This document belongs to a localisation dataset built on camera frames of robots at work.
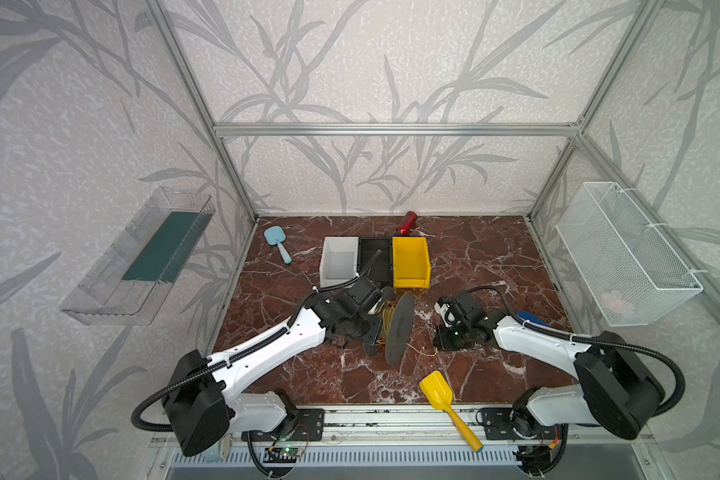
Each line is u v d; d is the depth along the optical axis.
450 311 0.74
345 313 0.55
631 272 0.62
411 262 1.05
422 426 0.75
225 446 0.69
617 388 0.42
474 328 0.66
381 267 1.07
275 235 1.13
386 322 0.75
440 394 0.79
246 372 0.43
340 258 1.09
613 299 0.73
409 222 1.16
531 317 0.94
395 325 0.76
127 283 0.63
